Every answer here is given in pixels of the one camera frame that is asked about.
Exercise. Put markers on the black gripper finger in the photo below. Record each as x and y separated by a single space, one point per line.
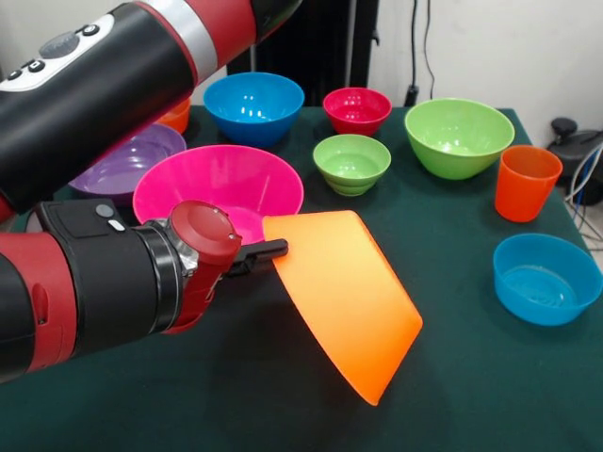
264 248
247 267

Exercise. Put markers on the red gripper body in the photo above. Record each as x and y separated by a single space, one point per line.
207 235

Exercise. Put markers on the large orange bowl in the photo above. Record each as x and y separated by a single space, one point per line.
344 301

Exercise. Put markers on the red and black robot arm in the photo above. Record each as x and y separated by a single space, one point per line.
94 282

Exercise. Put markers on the large pink bowl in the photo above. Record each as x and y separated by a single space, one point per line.
226 179

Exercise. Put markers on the purple bowl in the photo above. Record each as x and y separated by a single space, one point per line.
127 165

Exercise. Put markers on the small orange bowl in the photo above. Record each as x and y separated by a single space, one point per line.
176 117

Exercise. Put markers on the small green bowl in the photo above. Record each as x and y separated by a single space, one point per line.
351 160

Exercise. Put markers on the large blue bowl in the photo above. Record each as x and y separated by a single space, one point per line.
254 108

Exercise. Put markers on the small crimson bowl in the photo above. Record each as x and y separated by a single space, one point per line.
356 110

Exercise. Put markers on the large green bowl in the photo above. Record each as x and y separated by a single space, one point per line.
457 132

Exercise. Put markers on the dark green table cloth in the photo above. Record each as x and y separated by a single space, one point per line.
471 376

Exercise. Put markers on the orange cup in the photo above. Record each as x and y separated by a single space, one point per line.
525 188

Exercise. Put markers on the small shallow blue bowl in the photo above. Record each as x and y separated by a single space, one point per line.
542 282

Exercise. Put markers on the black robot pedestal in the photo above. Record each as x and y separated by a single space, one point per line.
330 52

